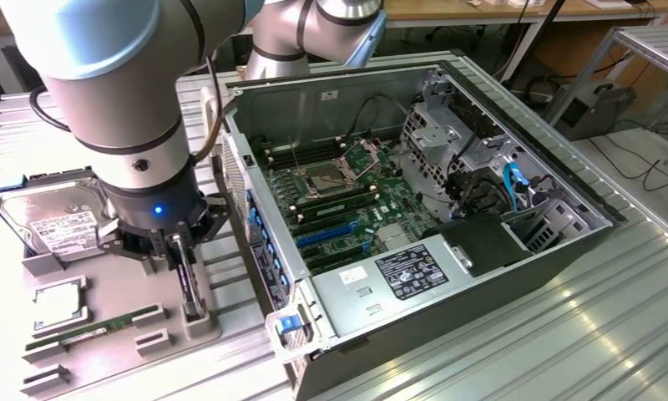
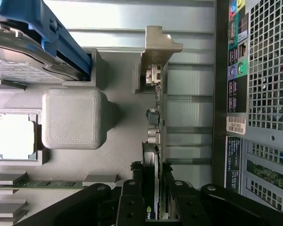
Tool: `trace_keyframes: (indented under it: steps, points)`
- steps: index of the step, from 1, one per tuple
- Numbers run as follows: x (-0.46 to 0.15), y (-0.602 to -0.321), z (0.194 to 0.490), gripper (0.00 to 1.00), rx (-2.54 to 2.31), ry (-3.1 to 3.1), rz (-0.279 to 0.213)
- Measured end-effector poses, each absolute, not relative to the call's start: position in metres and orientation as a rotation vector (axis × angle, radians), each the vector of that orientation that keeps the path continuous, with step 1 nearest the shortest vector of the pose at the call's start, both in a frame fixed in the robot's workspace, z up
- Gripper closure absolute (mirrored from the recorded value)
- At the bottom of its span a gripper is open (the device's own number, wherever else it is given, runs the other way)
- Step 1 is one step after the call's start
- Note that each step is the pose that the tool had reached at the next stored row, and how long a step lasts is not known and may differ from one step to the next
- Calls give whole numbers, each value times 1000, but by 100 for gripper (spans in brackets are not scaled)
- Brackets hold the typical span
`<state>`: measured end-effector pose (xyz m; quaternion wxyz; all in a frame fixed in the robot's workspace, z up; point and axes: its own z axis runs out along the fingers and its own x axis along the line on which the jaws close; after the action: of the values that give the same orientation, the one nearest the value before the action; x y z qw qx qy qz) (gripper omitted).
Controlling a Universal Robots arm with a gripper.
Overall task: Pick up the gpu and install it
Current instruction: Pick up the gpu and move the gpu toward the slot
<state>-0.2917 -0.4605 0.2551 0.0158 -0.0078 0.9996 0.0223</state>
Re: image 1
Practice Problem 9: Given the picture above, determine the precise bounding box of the installed RAM stick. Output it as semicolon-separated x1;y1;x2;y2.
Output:
293;192;380;221

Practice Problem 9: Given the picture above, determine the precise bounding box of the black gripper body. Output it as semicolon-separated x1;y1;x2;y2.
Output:
99;165;211;233

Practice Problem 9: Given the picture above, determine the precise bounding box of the black wire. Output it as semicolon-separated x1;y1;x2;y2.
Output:
350;94;412;140

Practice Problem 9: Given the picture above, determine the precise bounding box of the grey parts rack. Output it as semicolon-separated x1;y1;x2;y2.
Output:
17;144;226;398

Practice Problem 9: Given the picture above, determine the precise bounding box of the blue expansion slot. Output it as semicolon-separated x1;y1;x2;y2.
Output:
293;220;358;248

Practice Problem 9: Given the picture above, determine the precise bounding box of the black floor cable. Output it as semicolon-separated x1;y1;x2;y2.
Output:
584;120;668;193

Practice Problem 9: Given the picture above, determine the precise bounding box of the hard disk drive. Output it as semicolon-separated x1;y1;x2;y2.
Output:
0;169;121;263

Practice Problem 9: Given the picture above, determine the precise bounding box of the metal disk bay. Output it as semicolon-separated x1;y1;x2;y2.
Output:
398;101;464;169

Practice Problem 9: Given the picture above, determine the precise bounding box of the black fan shroud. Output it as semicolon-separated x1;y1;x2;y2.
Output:
440;211;542;280

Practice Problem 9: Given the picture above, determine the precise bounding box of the aluminium frame table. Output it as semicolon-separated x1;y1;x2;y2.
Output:
542;25;668;129

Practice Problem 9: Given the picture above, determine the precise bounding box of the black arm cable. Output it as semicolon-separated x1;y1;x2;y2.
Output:
29;53;230;165

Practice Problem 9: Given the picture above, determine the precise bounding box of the CPU socket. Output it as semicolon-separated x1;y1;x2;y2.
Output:
301;163;350;199

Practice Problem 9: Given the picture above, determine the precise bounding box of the CPU chip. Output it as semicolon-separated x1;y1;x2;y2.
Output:
30;284;89;332

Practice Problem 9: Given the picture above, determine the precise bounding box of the open black PC case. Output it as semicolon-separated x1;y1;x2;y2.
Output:
219;59;629;401

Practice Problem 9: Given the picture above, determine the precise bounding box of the green motherboard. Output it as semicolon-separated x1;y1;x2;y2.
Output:
253;135;461;277

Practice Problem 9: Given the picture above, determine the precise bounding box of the grey power supply unit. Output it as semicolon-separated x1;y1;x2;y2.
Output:
309;232;476;340

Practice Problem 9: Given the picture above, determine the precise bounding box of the blue wire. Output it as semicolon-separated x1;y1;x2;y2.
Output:
498;161;530;215

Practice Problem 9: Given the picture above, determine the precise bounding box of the grey box with handle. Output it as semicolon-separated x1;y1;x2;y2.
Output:
549;82;637;142

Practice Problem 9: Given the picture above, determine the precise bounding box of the socket cover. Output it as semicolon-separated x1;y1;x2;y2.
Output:
337;139;384;171

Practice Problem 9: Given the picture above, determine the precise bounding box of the wooden desk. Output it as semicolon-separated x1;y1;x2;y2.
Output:
381;0;668;30

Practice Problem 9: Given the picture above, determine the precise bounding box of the silver chipset heatsink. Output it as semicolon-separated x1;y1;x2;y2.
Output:
374;226;420;248

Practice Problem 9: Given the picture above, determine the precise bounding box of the green RAM stick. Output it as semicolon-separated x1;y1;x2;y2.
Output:
23;305;163;353

